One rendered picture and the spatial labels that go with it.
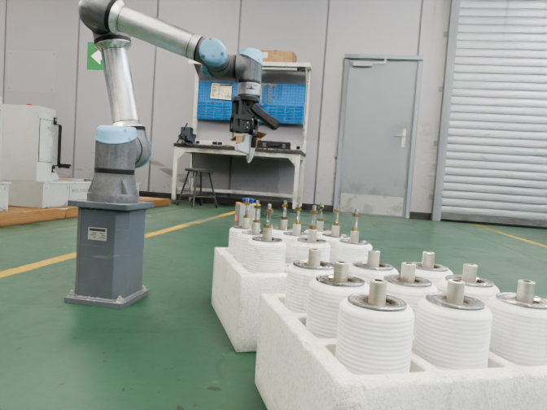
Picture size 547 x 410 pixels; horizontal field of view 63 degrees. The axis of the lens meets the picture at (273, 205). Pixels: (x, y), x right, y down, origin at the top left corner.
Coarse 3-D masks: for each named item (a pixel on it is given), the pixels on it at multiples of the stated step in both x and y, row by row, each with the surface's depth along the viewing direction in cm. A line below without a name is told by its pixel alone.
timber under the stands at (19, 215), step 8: (144, 200) 470; (152, 200) 480; (160, 200) 502; (168, 200) 525; (8, 208) 300; (16, 208) 304; (24, 208) 307; (32, 208) 311; (40, 208) 314; (48, 208) 318; (56, 208) 322; (64, 208) 330; (72, 208) 339; (0, 216) 268; (8, 216) 275; (16, 216) 281; (24, 216) 289; (32, 216) 295; (40, 216) 303; (48, 216) 312; (56, 216) 321; (64, 216) 330; (72, 216) 340; (0, 224) 268; (8, 224) 275; (16, 224) 282
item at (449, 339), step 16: (432, 304) 60; (416, 320) 62; (432, 320) 59; (448, 320) 57; (464, 320) 57; (480, 320) 57; (416, 336) 62; (432, 336) 59; (448, 336) 57; (464, 336) 57; (480, 336) 57; (416, 352) 61; (432, 352) 58; (448, 352) 57; (464, 352) 57; (480, 352) 57; (448, 368) 57; (464, 368) 57; (480, 368) 58
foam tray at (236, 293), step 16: (224, 256) 123; (224, 272) 121; (240, 272) 104; (224, 288) 120; (240, 288) 101; (256, 288) 102; (272, 288) 103; (224, 304) 118; (240, 304) 101; (256, 304) 102; (224, 320) 117; (240, 320) 102; (256, 320) 103; (240, 336) 102; (256, 336) 103
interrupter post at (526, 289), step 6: (522, 282) 64; (528, 282) 63; (534, 282) 64; (522, 288) 64; (528, 288) 63; (534, 288) 63; (522, 294) 64; (528, 294) 63; (516, 300) 65; (522, 300) 64; (528, 300) 63
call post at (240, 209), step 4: (236, 204) 151; (240, 204) 146; (236, 208) 150; (240, 208) 146; (244, 208) 146; (252, 208) 147; (236, 212) 150; (240, 212) 146; (244, 212) 146; (248, 212) 147; (252, 212) 147; (240, 216) 146; (252, 216) 147; (240, 220) 146; (252, 220) 147; (236, 224) 149; (240, 224) 146
